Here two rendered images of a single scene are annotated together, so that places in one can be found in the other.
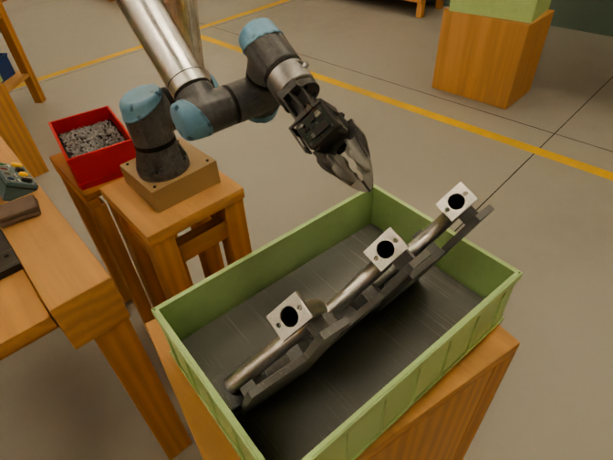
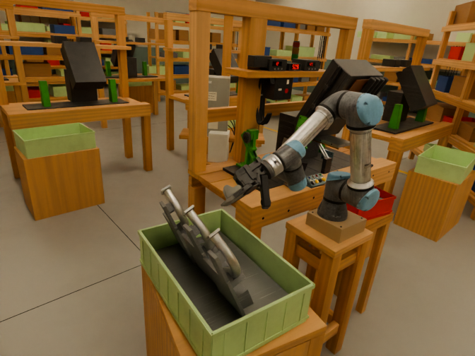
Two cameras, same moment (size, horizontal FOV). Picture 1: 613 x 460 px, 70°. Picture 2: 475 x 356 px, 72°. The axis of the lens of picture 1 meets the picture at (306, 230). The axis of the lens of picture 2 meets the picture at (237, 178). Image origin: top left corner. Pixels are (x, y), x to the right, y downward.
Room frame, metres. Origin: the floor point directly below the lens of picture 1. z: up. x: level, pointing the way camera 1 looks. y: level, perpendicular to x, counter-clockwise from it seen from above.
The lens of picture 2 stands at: (0.64, -1.09, 1.72)
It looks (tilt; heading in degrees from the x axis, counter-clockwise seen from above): 23 degrees down; 91
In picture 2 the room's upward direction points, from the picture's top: 4 degrees clockwise
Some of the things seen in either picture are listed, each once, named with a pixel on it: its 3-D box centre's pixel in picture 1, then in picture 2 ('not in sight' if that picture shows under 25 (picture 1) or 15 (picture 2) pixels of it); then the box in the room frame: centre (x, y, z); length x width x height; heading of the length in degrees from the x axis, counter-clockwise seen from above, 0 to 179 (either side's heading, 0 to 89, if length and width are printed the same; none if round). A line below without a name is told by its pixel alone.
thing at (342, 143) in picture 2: not in sight; (322, 138); (1.16, 1.18, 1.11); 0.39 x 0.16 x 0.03; 130
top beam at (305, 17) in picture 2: not in sight; (288, 15); (0.85, 1.43, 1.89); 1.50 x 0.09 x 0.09; 40
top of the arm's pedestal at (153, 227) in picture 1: (171, 193); (329, 229); (1.10, 0.41, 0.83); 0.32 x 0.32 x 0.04; 40
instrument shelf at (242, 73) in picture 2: not in sight; (285, 72); (0.87, 1.40, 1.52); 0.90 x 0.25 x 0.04; 40
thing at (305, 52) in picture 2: not in sight; (285, 68); (1.40, 7.14, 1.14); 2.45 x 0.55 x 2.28; 44
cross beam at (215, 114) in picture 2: not in sight; (271, 109); (0.80, 1.48, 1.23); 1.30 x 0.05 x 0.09; 40
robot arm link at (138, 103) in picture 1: (148, 114); (338, 185); (1.11, 0.41, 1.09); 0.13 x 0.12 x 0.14; 125
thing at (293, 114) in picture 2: not in sight; (299, 135); (1.03, 1.38, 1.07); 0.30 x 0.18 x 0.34; 40
